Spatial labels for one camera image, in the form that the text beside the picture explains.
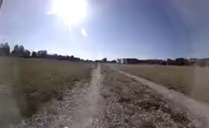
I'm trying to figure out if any row of distant buildings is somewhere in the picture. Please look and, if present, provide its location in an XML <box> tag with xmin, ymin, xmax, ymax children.
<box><xmin>116</xmin><ymin>56</ymin><xmax>209</xmax><ymax>69</ymax></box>

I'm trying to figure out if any pale gravel track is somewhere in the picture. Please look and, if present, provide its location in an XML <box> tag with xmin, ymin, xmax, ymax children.
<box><xmin>21</xmin><ymin>63</ymin><xmax>209</xmax><ymax>128</ymax></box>

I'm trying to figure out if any dry grass field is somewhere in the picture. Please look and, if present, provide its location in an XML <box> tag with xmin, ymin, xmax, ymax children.
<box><xmin>115</xmin><ymin>63</ymin><xmax>209</xmax><ymax>106</ymax></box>
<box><xmin>0</xmin><ymin>55</ymin><xmax>96</xmax><ymax>128</ymax></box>

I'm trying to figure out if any row of dark trees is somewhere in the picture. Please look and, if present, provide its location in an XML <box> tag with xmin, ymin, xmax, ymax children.
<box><xmin>0</xmin><ymin>42</ymin><xmax>93</xmax><ymax>63</ymax></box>

